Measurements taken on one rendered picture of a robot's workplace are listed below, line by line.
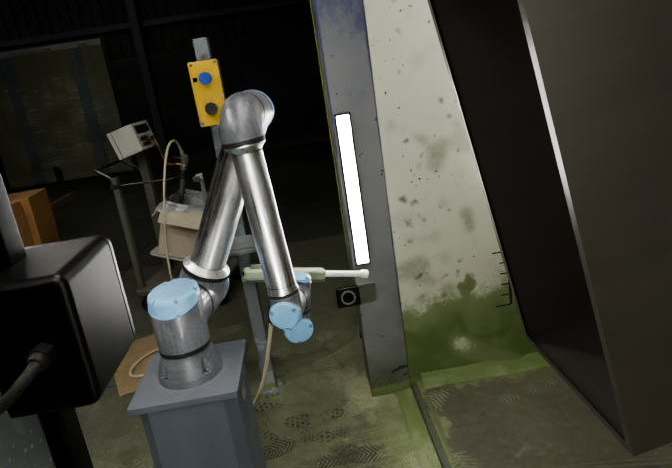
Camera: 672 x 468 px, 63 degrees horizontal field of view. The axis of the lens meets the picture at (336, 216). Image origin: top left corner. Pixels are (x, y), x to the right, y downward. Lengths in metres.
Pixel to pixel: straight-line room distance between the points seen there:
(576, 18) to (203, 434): 1.39
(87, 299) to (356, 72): 1.93
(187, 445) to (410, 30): 1.61
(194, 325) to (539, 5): 1.18
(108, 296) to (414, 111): 1.96
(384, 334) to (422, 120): 0.94
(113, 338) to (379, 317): 2.13
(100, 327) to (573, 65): 1.02
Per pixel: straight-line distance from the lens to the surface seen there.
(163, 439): 1.73
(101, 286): 0.31
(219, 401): 1.64
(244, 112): 1.46
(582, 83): 1.19
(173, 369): 1.68
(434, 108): 2.23
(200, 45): 2.38
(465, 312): 2.50
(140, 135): 4.01
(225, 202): 1.64
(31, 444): 0.33
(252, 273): 2.00
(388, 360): 2.52
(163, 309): 1.60
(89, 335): 0.29
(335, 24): 2.16
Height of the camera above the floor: 1.46
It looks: 15 degrees down
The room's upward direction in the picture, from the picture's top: 9 degrees counter-clockwise
